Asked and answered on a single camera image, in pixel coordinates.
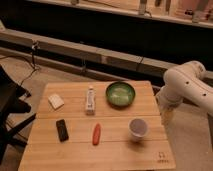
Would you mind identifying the black chair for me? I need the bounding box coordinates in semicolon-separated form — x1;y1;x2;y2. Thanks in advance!
0;65;36;164

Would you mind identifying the orange carrot toy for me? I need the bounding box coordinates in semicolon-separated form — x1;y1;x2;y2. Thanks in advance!
92;124;101;145

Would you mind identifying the green ceramic bowl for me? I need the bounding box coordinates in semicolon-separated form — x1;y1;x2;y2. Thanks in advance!
105;81;136;107

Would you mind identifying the black floor cable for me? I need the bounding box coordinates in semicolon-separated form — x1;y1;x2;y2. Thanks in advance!
0;41;42;87

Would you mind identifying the black phone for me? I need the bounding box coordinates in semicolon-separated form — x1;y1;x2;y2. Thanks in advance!
56;119;69;142

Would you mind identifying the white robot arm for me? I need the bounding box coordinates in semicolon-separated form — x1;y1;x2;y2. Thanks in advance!
156;61;213;125

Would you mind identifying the white tube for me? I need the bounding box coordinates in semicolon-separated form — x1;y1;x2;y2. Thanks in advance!
85;86;95;115

